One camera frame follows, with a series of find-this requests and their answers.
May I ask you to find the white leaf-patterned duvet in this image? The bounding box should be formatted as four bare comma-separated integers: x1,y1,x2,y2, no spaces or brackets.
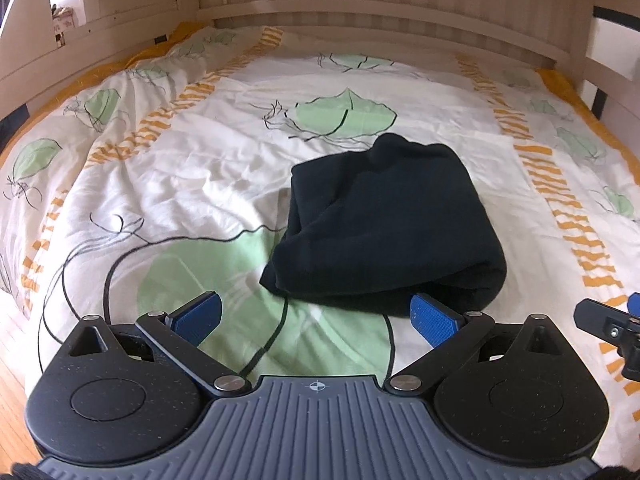
1,27,639,466

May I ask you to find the white wooden bed frame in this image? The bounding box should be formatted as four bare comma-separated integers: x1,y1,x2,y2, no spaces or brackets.
0,0,640,154

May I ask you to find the black hooded sweatshirt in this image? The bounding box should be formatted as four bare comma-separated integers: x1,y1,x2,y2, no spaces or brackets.
260,133,508,318

